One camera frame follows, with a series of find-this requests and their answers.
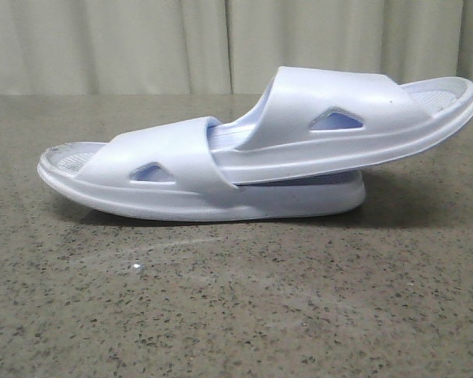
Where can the light blue slipper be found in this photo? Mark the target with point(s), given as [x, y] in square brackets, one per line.
[168, 173]
[311, 121]

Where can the white pleated curtain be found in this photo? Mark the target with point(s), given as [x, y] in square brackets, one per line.
[222, 47]

